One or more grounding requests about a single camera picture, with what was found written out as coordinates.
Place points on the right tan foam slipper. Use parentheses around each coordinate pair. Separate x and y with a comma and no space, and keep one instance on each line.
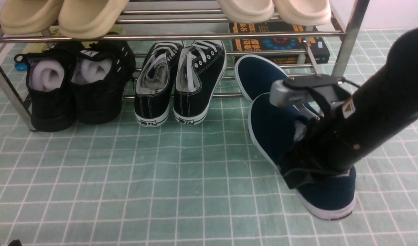
(89,19)

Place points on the left tan foam slipper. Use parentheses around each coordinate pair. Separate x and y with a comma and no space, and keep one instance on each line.
(23,17)

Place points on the right black mesh sneaker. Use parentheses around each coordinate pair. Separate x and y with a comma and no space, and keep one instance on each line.
(99,79)

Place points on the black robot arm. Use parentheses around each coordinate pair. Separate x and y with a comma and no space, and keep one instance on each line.
(352,125)

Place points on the left black canvas sneaker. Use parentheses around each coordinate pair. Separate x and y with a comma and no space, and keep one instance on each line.
(155,83)

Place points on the black mesh sneaker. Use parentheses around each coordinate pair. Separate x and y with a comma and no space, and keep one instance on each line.
(99,79)
(48,84)

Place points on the black canvas sneaker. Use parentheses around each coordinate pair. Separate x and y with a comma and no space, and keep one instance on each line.
(201,67)
(155,83)

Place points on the right black canvas sneaker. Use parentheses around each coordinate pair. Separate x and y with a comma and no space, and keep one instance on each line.
(201,67)

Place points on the left cream foam slipper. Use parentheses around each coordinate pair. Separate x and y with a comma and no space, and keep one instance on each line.
(247,11)

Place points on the right cream foam slipper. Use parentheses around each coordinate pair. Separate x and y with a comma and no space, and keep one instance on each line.
(304,12)

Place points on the cream foam slipper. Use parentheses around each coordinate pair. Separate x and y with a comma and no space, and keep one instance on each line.
(247,11)
(304,12)

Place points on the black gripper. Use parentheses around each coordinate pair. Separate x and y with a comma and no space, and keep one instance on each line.
(301,165)

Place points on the navy slip-on shoe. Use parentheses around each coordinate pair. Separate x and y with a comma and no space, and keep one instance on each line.
(274,131)
(255,75)

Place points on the tan foam slipper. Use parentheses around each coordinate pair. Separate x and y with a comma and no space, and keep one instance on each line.
(23,17)
(89,19)

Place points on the left black mesh sneaker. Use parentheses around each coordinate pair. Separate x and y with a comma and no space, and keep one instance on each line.
(48,84)

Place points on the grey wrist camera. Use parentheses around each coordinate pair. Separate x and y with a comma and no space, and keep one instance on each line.
(322,89)

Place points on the silver metal shoe rack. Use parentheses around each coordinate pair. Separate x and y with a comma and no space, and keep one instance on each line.
(347,35)

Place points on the black object at bottom edge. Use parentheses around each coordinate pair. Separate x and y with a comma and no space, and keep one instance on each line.
(16,242)

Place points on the blue object behind rack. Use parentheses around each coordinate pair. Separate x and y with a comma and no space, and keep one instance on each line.
(20,66)

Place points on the black box with orange print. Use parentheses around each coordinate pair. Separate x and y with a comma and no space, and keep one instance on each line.
(277,46)

